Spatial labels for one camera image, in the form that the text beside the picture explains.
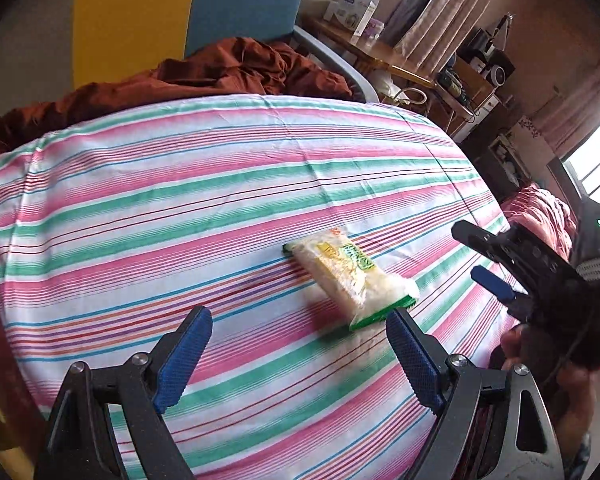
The pink green striped sheet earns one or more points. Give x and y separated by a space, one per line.
180 200

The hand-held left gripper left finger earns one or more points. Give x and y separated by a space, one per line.
182 360

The rust brown blanket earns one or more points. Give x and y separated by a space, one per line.
230 70

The beige patterned curtain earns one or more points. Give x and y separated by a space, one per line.
455 10

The grey metal bed frame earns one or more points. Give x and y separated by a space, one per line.
335 60

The red patterned blanket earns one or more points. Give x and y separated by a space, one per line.
540 210

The black round speaker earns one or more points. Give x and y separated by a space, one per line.
497 70

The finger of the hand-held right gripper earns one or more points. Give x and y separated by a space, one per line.
515 250
492 282

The person's right forearm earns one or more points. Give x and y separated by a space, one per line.
579 455

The pink floral curtain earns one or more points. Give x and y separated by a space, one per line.
580 105

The grey yellow blue headboard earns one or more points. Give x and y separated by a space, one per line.
130 15

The person's right hand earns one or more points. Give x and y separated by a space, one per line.
575 400

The cluttered dark shelf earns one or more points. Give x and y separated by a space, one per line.
502 160

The purple jar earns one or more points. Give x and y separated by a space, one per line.
374 30

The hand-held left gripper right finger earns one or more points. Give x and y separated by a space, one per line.
415 360

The side window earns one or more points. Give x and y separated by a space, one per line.
597 165

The white carton box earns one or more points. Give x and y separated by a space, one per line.
350 10

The wooden desk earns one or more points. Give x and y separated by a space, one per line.
380 55

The yellow green snack packet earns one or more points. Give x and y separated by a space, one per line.
350 280

